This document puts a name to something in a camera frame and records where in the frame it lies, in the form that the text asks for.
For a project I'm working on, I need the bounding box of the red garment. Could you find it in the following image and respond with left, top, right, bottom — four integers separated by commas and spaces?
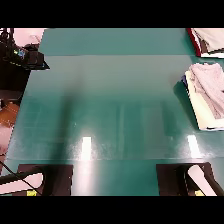
185, 28, 204, 58

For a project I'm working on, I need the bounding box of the pale pink garment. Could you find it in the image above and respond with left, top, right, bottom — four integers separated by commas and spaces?
13, 28, 46, 48

